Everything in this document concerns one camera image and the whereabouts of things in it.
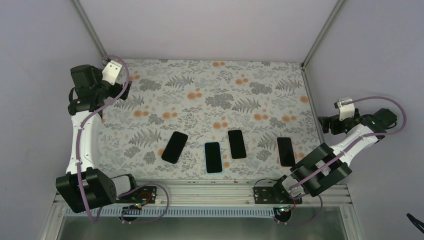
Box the aluminium mounting rail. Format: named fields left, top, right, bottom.
left=147, top=179, right=352, bottom=207

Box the black phone in black case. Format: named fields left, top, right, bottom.
left=161, top=131, right=188, bottom=164

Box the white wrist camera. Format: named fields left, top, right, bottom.
left=101, top=60, right=123, bottom=86
left=334, top=97, right=355, bottom=121

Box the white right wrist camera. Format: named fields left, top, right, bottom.
left=334, top=97, right=355, bottom=121

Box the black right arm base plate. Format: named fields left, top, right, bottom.
left=252, top=186, right=303, bottom=205

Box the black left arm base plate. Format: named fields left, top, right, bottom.
left=116, top=185, right=157, bottom=205

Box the black object at corner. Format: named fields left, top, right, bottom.
left=406, top=213, right=424, bottom=234

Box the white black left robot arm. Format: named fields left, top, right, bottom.
left=55, top=60, right=140, bottom=213

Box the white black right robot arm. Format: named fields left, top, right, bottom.
left=270, top=108, right=397, bottom=204

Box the floral patterned table mat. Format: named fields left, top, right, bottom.
left=98, top=59, right=320, bottom=180

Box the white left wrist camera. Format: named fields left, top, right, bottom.
left=101, top=60, right=123, bottom=86

